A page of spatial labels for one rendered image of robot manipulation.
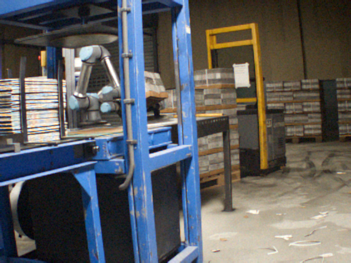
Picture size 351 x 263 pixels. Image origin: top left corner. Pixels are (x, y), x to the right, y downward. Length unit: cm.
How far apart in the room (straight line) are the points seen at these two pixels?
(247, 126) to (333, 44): 563
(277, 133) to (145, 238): 408
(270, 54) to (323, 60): 133
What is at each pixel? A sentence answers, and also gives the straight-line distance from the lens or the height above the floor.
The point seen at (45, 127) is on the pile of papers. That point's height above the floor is 86.
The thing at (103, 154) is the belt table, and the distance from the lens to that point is 198.
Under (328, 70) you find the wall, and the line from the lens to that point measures 1094.
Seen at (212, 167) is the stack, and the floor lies 23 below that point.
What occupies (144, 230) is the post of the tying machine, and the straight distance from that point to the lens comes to 197.
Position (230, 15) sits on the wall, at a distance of 1147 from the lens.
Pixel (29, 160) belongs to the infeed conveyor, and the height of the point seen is 76.
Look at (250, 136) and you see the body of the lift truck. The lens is 575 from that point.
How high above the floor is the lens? 91
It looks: 3 degrees down
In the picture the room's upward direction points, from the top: 3 degrees counter-clockwise
